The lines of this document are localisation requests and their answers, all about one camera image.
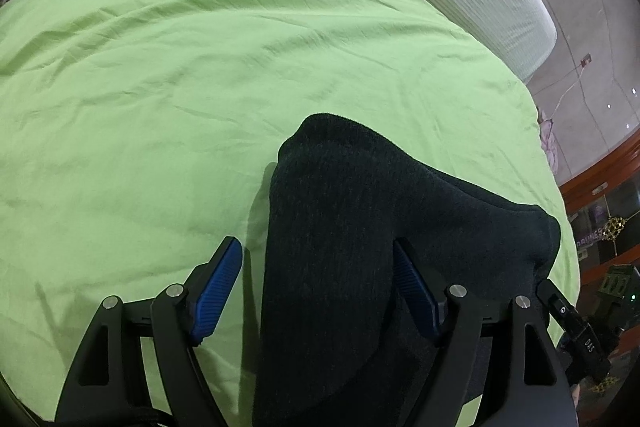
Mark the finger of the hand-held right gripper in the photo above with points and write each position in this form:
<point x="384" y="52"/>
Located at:
<point x="555" y="304"/>

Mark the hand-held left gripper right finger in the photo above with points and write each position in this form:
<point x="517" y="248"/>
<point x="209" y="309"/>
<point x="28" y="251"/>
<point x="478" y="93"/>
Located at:
<point x="417" y="292"/>

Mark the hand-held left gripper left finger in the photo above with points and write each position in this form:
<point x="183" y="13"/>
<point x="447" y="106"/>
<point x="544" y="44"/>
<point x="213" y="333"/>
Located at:
<point x="215" y="292"/>

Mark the black pants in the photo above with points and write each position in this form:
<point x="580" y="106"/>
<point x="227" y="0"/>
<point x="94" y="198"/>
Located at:
<point x="340" y="232"/>

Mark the gold lattice ball ornament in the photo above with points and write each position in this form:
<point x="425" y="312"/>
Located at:
<point x="616" y="227"/>

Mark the brown wooden cabinet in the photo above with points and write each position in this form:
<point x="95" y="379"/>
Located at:
<point x="600" y="169"/>

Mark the pink floral cloth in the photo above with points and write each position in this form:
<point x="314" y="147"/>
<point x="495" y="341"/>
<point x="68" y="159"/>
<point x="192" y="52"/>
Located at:
<point x="550" y="137"/>

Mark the green bed sheet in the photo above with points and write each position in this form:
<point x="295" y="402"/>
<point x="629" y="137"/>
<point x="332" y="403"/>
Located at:
<point x="200" y="57"/>

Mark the wall socket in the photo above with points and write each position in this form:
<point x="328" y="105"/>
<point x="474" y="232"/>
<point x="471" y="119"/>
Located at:
<point x="586" y="59"/>

